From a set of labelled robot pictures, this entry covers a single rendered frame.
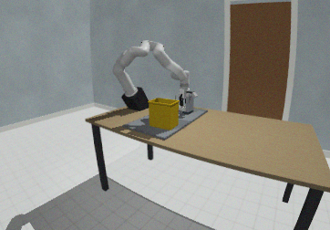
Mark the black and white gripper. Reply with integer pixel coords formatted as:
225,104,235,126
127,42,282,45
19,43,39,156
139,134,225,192
179,87,190,107

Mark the yellow open-top bin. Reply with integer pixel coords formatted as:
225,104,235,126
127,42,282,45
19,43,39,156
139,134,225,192
148,98,179,131

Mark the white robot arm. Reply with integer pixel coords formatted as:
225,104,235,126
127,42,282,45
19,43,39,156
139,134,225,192
113,40,189,97

